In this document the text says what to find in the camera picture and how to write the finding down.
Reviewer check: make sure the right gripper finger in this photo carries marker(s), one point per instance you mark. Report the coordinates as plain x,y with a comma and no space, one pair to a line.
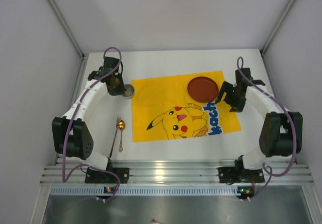
237,106
225,88

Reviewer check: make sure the small clear glass cup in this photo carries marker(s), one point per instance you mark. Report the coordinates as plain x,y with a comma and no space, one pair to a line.
129,91

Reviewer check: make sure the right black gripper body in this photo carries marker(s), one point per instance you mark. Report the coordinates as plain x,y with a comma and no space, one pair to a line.
229,96

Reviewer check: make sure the yellow Pikachu placemat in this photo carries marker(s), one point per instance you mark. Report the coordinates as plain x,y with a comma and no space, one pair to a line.
162,109

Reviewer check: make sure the right aluminium frame post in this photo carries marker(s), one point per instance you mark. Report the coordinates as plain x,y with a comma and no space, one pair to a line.
277,27

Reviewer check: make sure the left aluminium frame post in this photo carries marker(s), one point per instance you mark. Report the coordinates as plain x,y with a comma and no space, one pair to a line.
66,28

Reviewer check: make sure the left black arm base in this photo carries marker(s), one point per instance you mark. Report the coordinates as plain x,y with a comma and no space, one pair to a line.
98,177

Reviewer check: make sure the aluminium front rail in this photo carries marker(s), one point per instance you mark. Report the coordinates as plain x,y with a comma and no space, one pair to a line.
179,172

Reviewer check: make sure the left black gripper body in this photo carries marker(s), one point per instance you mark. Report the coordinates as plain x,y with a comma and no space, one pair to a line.
118,90

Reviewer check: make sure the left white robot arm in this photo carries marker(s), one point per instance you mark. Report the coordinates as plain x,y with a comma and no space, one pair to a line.
71,135

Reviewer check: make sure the rose gold spoon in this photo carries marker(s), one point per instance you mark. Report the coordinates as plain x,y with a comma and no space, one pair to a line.
121,126

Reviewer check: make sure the aluminium frame post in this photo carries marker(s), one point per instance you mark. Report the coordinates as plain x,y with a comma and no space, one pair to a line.
66,28
277,27

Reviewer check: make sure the slotted cable duct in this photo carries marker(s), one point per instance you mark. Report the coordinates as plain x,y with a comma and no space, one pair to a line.
152,190

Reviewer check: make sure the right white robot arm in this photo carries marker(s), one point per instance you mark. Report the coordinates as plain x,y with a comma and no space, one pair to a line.
281,133

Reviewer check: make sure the rose gold fork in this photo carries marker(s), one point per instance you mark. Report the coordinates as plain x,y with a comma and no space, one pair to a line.
113,143

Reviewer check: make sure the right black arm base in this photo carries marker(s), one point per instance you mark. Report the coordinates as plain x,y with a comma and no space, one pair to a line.
231,175

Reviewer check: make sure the red round plate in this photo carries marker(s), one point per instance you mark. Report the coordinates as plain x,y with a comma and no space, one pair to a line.
203,89

